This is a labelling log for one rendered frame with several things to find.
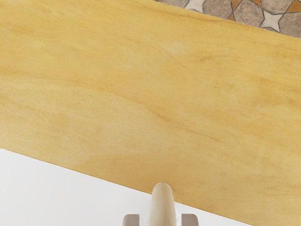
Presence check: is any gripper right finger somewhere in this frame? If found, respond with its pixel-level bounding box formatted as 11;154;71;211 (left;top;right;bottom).
181;213;198;226

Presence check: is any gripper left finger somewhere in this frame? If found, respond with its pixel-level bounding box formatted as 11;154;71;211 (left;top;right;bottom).
122;213;140;226

